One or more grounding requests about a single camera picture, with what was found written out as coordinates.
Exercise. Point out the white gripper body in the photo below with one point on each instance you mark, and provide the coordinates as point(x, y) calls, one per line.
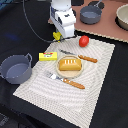
point(64, 21)

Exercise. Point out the red tomato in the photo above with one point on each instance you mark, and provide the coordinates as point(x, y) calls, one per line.
point(83, 41)

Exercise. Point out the small grey pot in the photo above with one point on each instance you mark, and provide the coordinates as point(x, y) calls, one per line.
point(91, 14)

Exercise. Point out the yellow toy piece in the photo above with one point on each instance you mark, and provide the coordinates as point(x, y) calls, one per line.
point(57, 36)

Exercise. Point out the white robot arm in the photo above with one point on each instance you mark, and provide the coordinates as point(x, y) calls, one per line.
point(61, 5)

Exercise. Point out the yellow butter box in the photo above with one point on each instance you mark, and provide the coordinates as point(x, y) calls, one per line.
point(47, 56)

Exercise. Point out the bread loaf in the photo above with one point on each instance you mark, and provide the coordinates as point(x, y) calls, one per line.
point(70, 65)

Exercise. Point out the round wooden plate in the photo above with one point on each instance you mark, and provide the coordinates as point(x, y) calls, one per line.
point(68, 74)

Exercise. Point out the beige bowl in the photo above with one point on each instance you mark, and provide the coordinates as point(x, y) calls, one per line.
point(122, 15)

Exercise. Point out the large grey pot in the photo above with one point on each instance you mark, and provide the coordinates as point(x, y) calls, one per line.
point(16, 69)

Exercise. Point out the knife with wooden handle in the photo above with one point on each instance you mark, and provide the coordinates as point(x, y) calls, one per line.
point(80, 56)

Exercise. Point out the fork with wooden handle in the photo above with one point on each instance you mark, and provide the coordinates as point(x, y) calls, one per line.
point(67, 81)

